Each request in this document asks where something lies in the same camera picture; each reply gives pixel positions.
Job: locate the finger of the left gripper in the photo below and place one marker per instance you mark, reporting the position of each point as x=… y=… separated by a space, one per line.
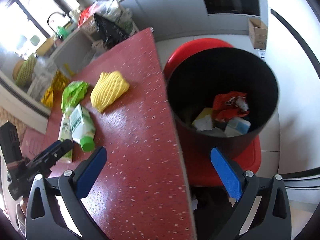
x=61 y=149
x=48 y=151

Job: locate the cardboard box on floor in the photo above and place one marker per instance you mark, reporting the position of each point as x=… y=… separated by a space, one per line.
x=257 y=33

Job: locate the white paper towel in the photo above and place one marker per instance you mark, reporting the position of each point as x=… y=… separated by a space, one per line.
x=205 y=126

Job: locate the green woven basket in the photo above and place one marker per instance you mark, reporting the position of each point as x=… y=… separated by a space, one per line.
x=25 y=72

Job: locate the white refrigerator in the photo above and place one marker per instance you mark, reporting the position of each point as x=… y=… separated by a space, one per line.
x=298 y=107

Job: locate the person's left hand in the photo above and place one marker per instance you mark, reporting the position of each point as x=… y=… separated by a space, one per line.
x=21 y=211

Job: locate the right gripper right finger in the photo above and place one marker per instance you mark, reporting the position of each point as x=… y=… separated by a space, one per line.
x=272 y=219

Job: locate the white bottle green cap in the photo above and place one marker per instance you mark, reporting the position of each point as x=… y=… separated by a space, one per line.
x=82 y=128

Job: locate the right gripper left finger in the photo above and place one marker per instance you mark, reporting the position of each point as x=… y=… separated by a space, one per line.
x=44 y=219

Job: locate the coconut water bottle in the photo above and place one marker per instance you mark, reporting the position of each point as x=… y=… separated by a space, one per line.
x=66 y=133

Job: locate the black trash bin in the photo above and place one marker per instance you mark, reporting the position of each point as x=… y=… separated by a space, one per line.
x=196 y=81

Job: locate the red Hello Kitty snack bag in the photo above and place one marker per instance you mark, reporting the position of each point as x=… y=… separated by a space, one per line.
x=229 y=105

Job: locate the gold foil bag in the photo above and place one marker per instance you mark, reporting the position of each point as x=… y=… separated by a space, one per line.
x=58 y=84

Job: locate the clear plastic bag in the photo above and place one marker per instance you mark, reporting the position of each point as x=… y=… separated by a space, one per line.
x=43 y=74

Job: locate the black plastic bag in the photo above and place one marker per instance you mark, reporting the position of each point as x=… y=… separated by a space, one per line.
x=110 y=33

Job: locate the blue plasters box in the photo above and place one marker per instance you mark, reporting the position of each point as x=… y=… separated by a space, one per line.
x=237 y=126

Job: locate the yellow ridged sponge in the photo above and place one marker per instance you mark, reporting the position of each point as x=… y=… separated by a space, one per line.
x=109 y=87

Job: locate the green snack bag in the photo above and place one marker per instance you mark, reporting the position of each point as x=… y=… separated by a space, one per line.
x=73 y=94

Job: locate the black kitchen faucet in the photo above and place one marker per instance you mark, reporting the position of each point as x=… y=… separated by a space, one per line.
x=60 y=23

